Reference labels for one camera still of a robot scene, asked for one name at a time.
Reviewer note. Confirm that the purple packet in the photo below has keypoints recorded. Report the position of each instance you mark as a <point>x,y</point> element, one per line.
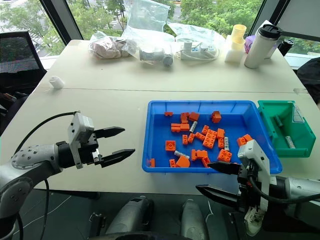
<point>249,43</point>

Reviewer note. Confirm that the black bottle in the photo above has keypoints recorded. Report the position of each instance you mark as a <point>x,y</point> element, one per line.
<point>286,47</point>

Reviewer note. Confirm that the dark grey rounded robot leg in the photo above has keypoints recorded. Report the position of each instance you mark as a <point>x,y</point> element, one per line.
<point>193,220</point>
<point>130,215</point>

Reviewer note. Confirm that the crumpled clear plastic bag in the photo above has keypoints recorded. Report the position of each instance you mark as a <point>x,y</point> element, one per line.
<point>195,32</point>

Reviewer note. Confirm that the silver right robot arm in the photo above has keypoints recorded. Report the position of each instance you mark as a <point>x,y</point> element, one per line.
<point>300,187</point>

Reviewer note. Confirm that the black mesh office chair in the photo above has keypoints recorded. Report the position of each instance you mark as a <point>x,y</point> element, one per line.
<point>17,55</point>

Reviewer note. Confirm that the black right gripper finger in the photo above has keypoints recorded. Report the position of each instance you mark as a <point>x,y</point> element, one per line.
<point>220,196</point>
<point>225,168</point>

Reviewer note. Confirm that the large clear plastic bag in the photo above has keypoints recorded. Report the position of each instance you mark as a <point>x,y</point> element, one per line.
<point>147,22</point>

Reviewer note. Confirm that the orange plastic toy brick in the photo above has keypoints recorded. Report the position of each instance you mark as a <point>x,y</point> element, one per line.
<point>179,127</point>

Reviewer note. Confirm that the orange 2x4 toy brick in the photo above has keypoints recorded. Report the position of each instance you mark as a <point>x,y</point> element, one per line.
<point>210,139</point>

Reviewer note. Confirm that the white power strip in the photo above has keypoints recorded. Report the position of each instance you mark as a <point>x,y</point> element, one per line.
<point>197,51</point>

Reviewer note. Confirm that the black chair back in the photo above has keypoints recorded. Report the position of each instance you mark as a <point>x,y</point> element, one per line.
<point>310,75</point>

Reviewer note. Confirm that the plastic bag with pink items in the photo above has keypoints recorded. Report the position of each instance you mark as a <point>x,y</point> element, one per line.
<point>107,47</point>

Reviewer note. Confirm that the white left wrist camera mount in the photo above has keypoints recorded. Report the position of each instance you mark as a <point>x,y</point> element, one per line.
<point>78,125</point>

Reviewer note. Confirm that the orange plastic building brick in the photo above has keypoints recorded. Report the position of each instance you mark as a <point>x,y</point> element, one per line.
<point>168,114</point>

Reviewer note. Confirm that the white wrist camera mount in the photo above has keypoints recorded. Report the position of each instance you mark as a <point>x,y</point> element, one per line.
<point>78,125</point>
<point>255,152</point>

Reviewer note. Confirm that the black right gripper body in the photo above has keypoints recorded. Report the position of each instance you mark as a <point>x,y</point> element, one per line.
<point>247,190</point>

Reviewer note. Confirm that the blue plastic tray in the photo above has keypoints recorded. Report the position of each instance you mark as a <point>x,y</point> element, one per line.
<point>160,130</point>

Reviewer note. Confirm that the small white roll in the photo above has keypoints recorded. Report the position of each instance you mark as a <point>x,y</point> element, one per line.
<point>56,82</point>

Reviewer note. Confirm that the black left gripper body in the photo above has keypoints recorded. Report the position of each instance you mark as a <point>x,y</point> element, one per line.
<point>87,152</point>

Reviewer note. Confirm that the white tumbler with black lid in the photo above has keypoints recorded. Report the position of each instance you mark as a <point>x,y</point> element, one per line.
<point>257,47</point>

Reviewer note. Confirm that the cream plastic cup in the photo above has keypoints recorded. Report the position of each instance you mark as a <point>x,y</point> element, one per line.
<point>238,33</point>

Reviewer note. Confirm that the orange sloped block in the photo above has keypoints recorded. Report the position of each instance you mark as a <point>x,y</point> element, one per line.
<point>183,162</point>

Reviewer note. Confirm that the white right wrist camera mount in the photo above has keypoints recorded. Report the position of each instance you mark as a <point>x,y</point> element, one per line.
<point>255,152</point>

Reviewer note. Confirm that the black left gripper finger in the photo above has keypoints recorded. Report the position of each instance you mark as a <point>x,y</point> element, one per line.
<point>117,156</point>
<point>110,131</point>

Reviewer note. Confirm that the grey cylindrical device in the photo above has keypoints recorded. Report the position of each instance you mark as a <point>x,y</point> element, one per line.
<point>156,56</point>

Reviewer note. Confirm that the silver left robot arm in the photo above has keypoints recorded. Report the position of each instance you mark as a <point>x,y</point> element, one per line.
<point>30,160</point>

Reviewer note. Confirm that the upside-down orange plastic brick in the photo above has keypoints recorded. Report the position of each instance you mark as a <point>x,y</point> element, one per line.
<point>170,145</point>

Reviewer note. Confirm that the black window post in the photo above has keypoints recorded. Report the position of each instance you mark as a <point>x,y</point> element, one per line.
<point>62,17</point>
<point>265,12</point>

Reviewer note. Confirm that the green plastic bin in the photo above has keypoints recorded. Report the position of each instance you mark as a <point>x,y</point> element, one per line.
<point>270,117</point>

